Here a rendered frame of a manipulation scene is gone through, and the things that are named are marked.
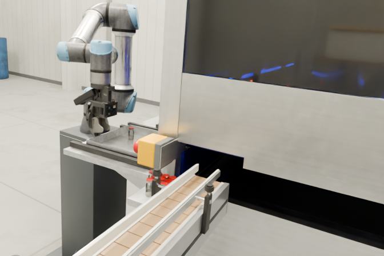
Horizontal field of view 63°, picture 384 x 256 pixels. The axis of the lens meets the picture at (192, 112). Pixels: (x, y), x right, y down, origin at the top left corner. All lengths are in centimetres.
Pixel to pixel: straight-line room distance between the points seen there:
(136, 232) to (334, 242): 47
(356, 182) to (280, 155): 17
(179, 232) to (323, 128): 39
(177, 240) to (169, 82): 43
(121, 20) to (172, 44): 73
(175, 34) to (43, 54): 747
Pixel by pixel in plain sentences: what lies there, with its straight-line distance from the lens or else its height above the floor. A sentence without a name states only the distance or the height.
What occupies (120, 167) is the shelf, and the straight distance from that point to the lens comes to 106.
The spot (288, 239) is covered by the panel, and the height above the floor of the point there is 83.
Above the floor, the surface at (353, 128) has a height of 114.
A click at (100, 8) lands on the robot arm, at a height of 140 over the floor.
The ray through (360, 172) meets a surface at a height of 104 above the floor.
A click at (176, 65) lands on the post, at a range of 86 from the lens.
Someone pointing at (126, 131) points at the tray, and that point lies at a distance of 137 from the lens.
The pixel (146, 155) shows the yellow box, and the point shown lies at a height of 99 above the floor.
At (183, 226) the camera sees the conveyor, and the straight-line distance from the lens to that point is 68.
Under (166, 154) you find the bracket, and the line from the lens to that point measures 85.
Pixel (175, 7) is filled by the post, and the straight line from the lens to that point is 86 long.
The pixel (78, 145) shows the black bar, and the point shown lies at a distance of 121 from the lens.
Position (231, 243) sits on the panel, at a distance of 95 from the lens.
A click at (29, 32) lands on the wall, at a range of 864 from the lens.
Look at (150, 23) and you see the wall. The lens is 596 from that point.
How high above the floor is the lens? 131
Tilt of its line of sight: 13 degrees down
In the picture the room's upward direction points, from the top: 5 degrees clockwise
